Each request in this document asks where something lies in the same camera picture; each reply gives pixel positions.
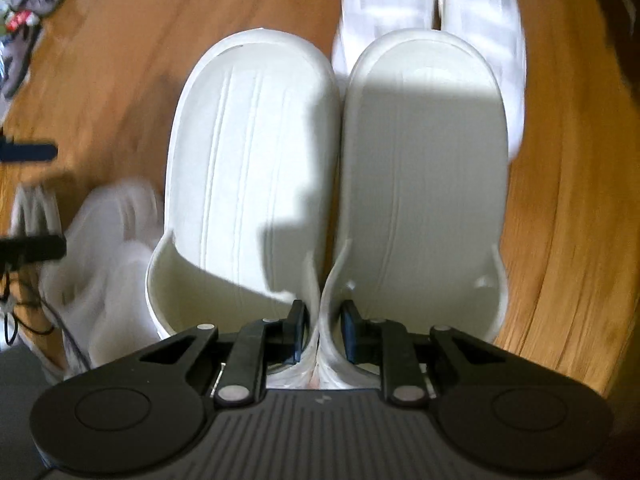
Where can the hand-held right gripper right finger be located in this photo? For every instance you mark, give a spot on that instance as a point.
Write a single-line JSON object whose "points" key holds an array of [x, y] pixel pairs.
{"points": [[350, 332]]}

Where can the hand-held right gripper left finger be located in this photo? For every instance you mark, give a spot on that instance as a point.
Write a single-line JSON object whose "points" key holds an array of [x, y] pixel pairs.
{"points": [[296, 332]]}

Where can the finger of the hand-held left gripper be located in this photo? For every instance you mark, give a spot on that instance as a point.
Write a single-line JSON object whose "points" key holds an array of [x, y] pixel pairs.
{"points": [[30, 151], [35, 250]]}

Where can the white clog with charm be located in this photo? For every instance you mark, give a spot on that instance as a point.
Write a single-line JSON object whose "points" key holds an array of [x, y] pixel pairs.
{"points": [[95, 300]]}

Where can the cream white slide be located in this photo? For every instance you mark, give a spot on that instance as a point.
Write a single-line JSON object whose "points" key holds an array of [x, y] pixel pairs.
{"points": [[425, 170], [240, 160]]}

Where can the white sneaker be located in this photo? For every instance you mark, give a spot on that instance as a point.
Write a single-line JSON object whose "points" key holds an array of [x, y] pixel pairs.
{"points": [[492, 25], [385, 5]]}

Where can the red packet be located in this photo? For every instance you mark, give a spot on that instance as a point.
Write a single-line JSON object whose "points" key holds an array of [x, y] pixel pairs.
{"points": [[22, 21]]}

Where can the grey mat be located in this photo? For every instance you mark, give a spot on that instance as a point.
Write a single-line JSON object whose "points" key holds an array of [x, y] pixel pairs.
{"points": [[22, 400]]}

